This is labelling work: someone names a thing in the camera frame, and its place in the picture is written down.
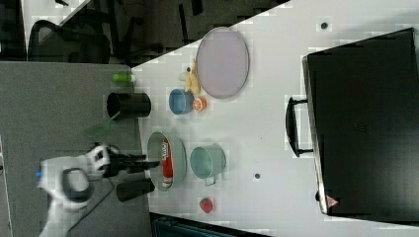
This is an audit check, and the black office chair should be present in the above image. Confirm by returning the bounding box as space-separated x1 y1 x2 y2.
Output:
27 20 111 64

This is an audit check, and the silver toaster oven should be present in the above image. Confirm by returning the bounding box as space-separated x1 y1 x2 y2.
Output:
301 28 419 226

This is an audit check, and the green metal mug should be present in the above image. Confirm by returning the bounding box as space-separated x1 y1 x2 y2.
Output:
190 144 226 187

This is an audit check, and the green slotted spatula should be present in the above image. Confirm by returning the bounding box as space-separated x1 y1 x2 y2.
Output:
83 113 120 138

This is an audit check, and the large red toy strawberry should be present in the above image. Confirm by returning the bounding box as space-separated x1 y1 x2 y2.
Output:
200 197 213 213

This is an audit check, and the blue bowl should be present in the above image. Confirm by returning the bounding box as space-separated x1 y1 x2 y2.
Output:
169 89 195 115

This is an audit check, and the small black cup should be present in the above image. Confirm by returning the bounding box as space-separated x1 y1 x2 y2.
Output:
117 179 155 202

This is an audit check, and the blue metal frame rail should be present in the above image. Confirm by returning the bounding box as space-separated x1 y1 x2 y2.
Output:
150 212 268 237

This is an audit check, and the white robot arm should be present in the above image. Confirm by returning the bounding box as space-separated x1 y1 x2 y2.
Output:
37 142 160 237

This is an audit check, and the large black pot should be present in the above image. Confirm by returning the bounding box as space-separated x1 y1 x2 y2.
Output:
107 93 151 119

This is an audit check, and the red plush ketchup bottle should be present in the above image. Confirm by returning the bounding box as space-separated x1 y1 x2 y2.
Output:
161 138 173 189

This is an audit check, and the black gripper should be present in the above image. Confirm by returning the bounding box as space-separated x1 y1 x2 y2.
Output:
103 145 161 178

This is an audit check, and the grey round plate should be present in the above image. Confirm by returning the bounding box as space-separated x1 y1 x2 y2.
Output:
196 27 249 99

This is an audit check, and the green bottle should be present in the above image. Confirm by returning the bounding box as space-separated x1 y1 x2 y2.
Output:
113 74 134 83

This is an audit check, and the green oval strainer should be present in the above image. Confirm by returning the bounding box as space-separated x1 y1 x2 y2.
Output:
147 131 187 192

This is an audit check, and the orange slice toy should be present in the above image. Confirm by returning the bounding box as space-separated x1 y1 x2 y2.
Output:
193 97 208 112

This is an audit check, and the yellow toy banana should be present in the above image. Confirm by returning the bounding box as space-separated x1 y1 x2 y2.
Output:
178 60 201 95

